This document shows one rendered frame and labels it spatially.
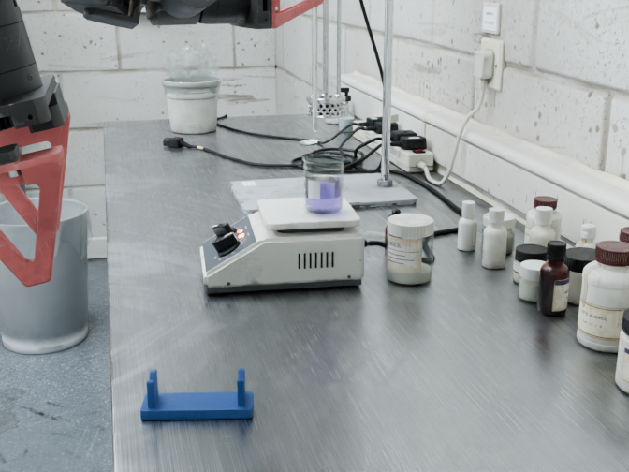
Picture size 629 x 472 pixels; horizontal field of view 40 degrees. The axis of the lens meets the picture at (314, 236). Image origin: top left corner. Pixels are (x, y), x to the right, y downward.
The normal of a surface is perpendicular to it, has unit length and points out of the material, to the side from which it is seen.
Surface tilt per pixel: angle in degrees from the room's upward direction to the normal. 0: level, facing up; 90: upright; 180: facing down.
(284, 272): 90
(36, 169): 111
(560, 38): 90
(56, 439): 0
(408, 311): 0
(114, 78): 90
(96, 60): 90
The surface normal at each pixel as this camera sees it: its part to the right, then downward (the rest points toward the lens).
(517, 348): 0.00, -0.96
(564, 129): -0.97, 0.07
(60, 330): 0.59, 0.31
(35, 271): 0.25, 0.45
